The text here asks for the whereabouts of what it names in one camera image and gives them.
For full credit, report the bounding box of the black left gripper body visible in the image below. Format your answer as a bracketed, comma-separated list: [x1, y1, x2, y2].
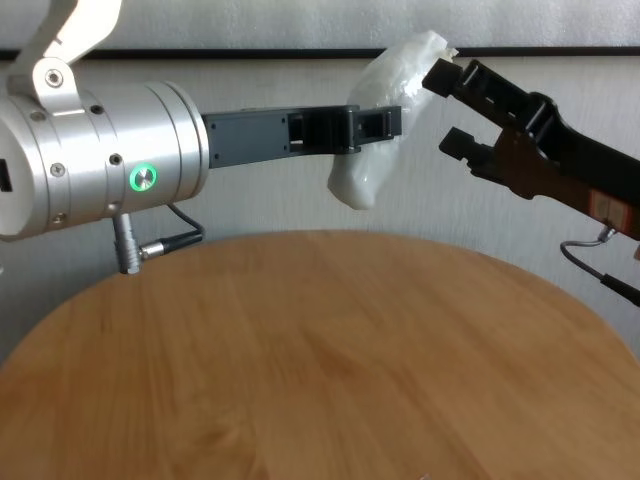
[202, 105, 362, 171]

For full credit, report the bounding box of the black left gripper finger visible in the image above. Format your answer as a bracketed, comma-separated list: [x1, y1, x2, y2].
[349, 105, 404, 152]

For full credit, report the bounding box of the white sandbag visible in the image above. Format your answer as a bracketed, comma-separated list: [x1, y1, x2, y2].
[327, 29, 460, 211]

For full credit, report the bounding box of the left arm cable with connector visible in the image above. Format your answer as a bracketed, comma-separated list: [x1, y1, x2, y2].
[112, 202, 206, 275]

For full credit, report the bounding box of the black wall rail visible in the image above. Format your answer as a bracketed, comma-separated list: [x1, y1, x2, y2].
[0, 46, 640, 62]

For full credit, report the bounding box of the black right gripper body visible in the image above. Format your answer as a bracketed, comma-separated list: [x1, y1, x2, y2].
[492, 94, 640, 236]

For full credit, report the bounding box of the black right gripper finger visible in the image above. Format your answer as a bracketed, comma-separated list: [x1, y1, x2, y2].
[422, 58, 544, 134]
[438, 125, 501, 181]

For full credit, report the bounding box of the right arm cable with connector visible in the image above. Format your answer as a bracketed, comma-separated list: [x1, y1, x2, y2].
[559, 224, 640, 304]

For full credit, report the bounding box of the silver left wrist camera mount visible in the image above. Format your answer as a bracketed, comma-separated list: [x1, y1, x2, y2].
[7, 0, 124, 119]

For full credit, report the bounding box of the arm cable with connector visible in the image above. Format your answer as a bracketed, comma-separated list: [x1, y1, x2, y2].
[559, 224, 640, 304]
[112, 202, 206, 275]

